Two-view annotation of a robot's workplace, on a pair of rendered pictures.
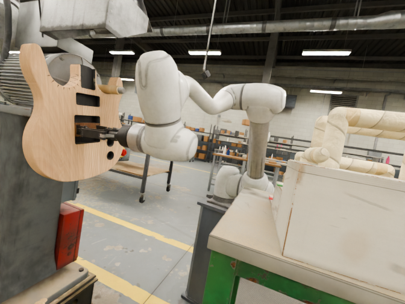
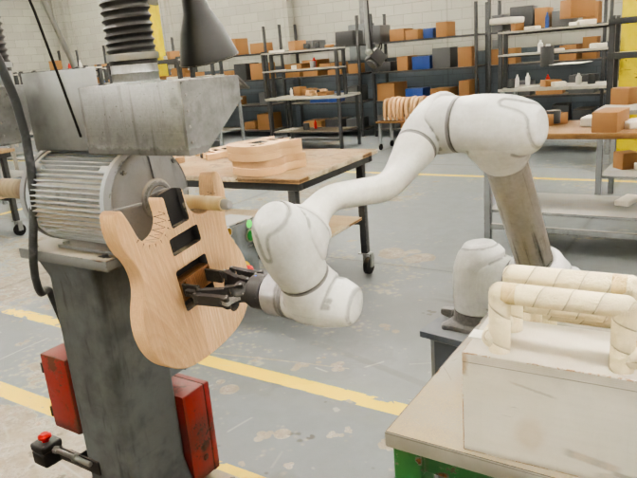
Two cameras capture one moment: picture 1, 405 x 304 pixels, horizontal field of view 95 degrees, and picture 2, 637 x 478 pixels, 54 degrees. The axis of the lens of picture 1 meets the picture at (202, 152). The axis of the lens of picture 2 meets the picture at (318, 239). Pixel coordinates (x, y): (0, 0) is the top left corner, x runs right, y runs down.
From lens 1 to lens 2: 0.75 m
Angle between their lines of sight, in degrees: 19
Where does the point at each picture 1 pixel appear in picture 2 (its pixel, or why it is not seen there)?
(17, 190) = (116, 377)
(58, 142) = (169, 320)
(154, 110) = (289, 282)
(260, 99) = (486, 138)
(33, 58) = (119, 231)
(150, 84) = (276, 258)
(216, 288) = not seen: outside the picture
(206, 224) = not seen: hidden behind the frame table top
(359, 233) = (531, 422)
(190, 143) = (347, 306)
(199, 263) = not seen: hidden behind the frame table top
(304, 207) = (475, 398)
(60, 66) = (125, 185)
